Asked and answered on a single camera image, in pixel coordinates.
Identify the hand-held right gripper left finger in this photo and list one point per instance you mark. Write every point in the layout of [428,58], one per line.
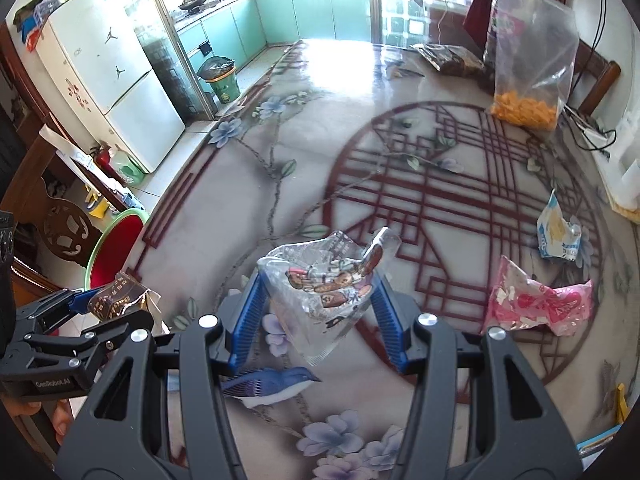
[247,321]

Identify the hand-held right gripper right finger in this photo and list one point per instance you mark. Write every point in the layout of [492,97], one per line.
[390,325]

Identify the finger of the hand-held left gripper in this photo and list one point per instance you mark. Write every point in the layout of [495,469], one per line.
[82,299]
[122,322]

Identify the brown wrapper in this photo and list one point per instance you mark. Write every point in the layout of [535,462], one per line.
[120,297]

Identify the red basin with green rim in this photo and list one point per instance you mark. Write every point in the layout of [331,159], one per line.
[115,245]

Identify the clear printed plastic wrapper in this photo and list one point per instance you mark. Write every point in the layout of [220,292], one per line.
[325,310]

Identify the person's left hand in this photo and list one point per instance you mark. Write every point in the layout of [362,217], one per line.
[62,417]

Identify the yellow bag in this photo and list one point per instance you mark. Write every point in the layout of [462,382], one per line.
[100,206]

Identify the green detergent jug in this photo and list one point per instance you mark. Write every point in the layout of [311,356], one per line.
[126,167]

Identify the pink plastic wrapper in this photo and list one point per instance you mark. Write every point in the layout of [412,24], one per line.
[530,305]

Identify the white cardboard strip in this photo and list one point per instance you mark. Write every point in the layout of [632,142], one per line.
[75,152]

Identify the floral printed tablecloth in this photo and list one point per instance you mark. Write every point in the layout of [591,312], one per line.
[450,170]

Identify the blue and white wrapper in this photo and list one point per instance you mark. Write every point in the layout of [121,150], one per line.
[550,230]

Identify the white refrigerator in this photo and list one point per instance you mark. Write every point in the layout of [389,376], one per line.
[125,105]

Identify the blue flat box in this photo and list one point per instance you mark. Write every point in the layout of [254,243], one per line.
[597,442]

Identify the green waste bin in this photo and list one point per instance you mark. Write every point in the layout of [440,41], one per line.
[220,80]

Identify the clear bag of orange snacks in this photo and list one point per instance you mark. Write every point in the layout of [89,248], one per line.
[525,110]

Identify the blue and red box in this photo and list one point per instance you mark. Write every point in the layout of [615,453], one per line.
[31,39]

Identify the dark snack bag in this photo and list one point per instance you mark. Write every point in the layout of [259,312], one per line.
[450,57]

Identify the glass sliding door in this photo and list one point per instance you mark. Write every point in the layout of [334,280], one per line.
[165,35]

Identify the white power strip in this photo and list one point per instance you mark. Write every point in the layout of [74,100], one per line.
[587,130]

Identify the white paper box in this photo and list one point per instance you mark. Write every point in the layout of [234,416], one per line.
[625,170]

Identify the green kitchen cabinets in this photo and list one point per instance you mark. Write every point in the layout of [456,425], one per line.
[280,15]

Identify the plain wooden chair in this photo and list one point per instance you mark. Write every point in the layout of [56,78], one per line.
[597,85]

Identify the black wok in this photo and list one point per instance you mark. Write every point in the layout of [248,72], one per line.
[192,1]

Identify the dark red hanging garment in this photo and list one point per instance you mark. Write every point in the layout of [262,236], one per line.
[480,10]

